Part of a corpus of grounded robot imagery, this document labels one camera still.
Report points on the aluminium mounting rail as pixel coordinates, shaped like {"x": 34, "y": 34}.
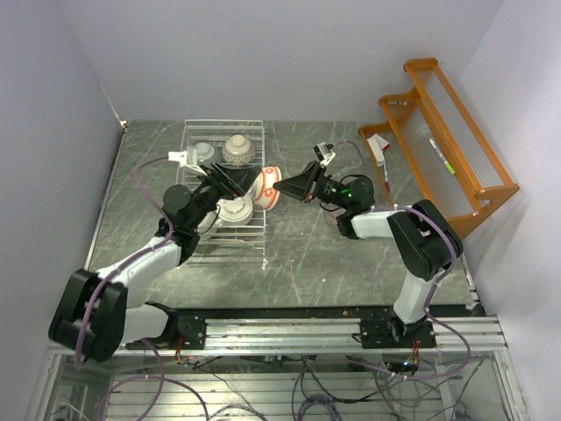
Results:
{"x": 334, "y": 335}

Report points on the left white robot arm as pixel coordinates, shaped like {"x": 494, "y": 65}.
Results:
{"x": 96, "y": 313}

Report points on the grey ceramic bowl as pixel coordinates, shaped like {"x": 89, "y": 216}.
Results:
{"x": 206, "y": 154}

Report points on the green tipped marker pen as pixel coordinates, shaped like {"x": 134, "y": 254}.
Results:
{"x": 441, "y": 156}

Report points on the white handled soup bowl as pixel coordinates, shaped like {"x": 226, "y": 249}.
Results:
{"x": 235, "y": 212}

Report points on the red patterned bowl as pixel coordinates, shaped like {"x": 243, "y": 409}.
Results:
{"x": 263, "y": 192}

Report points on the white red eraser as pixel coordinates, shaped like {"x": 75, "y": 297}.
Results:
{"x": 378, "y": 146}

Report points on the beige patterned bowl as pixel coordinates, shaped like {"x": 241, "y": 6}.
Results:
{"x": 238, "y": 150}

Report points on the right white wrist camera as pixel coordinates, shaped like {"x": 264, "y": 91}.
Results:
{"x": 325, "y": 153}

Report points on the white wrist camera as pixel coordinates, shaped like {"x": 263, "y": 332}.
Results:
{"x": 186, "y": 159}
{"x": 325, "y": 153}

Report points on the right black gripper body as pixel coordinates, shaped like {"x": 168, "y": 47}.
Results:
{"x": 330, "y": 190}

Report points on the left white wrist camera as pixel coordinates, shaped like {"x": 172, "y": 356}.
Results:
{"x": 186, "y": 159}

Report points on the orange wooden shelf rack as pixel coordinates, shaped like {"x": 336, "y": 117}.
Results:
{"x": 433, "y": 109}

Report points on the purple striped bowl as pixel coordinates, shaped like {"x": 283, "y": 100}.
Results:
{"x": 333, "y": 217}

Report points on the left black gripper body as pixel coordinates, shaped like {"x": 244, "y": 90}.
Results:
{"x": 207, "y": 196}

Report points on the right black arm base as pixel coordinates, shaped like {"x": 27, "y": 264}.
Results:
{"x": 384, "y": 330}

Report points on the red marker pen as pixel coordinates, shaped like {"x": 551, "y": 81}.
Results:
{"x": 385, "y": 177}

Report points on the white wire dish rack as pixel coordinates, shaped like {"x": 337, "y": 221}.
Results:
{"x": 216, "y": 132}

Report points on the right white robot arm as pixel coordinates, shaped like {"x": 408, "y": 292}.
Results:
{"x": 428, "y": 246}

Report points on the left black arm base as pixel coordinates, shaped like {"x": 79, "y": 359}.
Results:
{"x": 164, "y": 328}

